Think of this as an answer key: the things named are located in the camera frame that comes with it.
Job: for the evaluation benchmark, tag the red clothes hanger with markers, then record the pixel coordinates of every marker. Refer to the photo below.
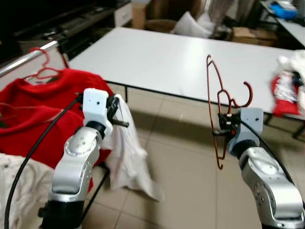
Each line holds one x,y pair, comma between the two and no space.
47,61
251,94

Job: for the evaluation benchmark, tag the brown armchair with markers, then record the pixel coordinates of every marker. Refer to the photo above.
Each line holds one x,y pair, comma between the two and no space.
159,24

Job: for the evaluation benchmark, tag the large grey pillow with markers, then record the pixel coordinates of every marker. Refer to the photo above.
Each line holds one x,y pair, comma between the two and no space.
188,26

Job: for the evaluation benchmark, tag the plain cardboard box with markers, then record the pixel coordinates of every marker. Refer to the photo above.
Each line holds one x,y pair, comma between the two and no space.
138,14

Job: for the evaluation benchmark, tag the blue plastic box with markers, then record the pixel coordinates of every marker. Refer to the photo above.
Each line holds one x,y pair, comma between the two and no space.
283,9

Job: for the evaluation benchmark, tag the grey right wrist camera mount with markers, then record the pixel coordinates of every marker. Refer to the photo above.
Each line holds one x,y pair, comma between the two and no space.
248,126

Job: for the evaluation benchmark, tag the white shirt small logo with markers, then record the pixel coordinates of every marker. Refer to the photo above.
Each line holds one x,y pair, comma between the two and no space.
126,152

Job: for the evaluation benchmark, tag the small grey pillow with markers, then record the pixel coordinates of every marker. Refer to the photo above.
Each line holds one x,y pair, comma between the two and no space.
206,20

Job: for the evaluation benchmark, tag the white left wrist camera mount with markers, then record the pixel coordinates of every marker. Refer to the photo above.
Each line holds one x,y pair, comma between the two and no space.
97,109

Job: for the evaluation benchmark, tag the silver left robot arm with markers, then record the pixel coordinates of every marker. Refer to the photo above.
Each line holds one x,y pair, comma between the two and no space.
76,162

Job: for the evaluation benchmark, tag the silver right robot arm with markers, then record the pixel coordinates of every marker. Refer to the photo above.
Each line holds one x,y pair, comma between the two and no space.
267,186

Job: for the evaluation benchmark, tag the small white desk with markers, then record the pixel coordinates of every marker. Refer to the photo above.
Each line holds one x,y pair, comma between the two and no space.
293,29

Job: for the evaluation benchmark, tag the black clothes rack silver rod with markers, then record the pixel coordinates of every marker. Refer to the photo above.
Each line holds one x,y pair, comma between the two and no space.
28,56

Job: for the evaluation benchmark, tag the white table black frame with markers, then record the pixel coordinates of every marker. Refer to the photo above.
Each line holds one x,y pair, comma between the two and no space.
181,62

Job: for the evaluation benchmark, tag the dark low tv cabinet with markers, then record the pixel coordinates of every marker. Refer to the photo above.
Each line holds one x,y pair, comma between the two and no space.
62,24

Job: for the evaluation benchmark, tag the printed cardboard box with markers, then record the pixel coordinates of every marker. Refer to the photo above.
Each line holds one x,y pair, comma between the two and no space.
250,36

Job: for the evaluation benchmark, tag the white drawer unit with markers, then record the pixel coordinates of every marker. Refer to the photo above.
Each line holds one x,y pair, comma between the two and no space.
123,14

